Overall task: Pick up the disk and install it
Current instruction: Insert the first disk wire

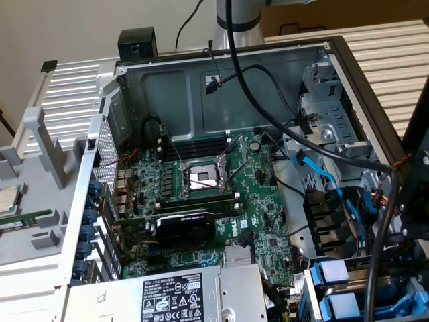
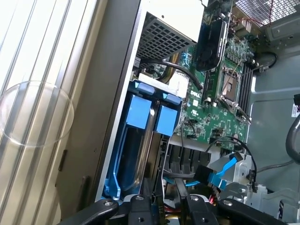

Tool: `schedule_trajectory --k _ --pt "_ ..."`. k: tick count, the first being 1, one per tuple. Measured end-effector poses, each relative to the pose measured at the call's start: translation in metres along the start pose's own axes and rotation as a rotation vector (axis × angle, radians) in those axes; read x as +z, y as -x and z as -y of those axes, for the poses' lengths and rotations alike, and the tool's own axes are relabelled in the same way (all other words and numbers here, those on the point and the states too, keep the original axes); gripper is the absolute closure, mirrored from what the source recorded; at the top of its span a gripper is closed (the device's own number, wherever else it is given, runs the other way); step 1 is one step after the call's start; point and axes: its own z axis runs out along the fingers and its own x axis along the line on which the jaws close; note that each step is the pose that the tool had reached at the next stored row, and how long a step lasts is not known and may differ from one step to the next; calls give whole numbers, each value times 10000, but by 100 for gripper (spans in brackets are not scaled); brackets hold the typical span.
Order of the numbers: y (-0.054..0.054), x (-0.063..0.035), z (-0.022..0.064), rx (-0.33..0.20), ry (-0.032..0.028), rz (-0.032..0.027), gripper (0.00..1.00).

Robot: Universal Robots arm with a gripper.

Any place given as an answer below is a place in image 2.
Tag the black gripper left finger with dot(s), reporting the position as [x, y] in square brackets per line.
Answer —
[140, 211]

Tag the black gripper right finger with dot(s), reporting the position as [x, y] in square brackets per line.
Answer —
[199, 211]

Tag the black plastic air shroud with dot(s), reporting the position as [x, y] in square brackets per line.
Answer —
[187, 157]

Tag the silver metal drive cage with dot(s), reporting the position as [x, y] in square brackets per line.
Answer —
[269, 194]

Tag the round coin battery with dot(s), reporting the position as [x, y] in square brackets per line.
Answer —
[236, 135]

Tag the green motherboard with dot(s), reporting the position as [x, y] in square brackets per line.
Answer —
[222, 117]

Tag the CPU socket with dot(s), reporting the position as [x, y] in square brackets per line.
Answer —
[230, 84]

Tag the silver finned heatsink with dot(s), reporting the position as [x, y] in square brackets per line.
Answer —
[179, 80]

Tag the open grey PC case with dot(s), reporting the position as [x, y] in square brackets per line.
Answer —
[269, 93]

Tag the black graphics card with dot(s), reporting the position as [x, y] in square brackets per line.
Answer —
[208, 47]

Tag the silver power supply unit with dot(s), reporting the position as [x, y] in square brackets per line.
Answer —
[164, 35]

